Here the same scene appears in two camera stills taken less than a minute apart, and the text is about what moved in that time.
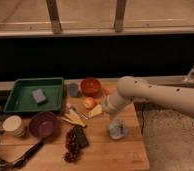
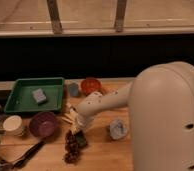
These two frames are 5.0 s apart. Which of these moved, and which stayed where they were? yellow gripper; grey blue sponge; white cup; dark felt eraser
Moved: yellow gripper
Stayed: grey blue sponge; white cup; dark felt eraser
